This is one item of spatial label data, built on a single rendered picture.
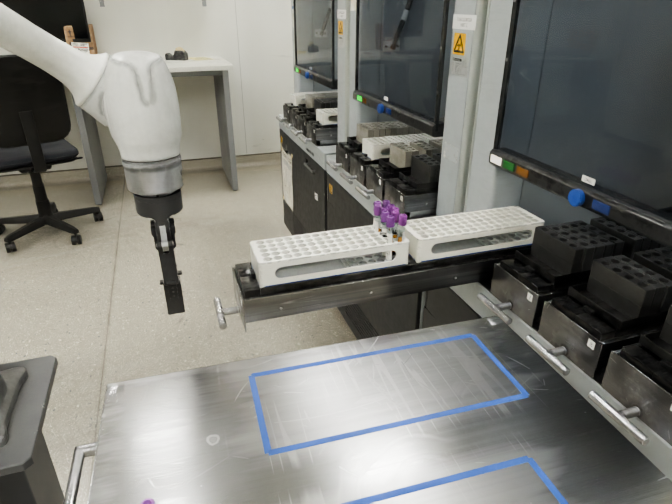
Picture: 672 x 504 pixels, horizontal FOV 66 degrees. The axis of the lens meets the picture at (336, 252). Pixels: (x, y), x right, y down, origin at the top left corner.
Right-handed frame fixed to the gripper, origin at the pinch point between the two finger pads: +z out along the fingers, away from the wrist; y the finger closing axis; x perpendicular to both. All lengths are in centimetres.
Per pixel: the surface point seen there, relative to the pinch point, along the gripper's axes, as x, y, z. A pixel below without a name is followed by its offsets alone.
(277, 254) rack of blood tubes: -19.3, -1.3, -5.9
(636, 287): -70, -34, -8
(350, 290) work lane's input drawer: -31.8, -6.8, 1.1
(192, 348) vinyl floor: -1, 96, 80
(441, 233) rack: -53, -3, -6
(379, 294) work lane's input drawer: -37.8, -6.8, 3.2
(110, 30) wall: 24, 350, -29
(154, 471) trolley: 3.8, -41.7, -2.0
